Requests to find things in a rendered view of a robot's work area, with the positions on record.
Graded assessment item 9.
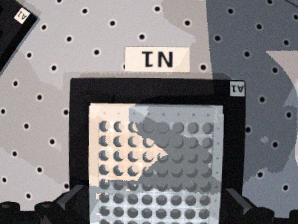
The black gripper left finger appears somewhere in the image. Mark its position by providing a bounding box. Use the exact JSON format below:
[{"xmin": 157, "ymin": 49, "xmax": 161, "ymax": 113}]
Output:
[{"xmin": 0, "ymin": 185, "xmax": 89, "ymax": 224}]

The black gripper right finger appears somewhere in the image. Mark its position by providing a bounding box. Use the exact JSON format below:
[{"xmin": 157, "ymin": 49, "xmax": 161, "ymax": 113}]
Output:
[{"xmin": 219, "ymin": 189, "xmax": 298, "ymax": 224}]

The cream label with black text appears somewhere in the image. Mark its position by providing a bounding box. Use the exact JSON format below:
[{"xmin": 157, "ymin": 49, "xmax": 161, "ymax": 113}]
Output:
[{"xmin": 125, "ymin": 47, "xmax": 189, "ymax": 73}]

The white well plate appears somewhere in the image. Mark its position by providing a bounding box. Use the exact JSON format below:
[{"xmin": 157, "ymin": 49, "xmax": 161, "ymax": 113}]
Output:
[{"xmin": 89, "ymin": 103, "xmax": 224, "ymax": 224}]

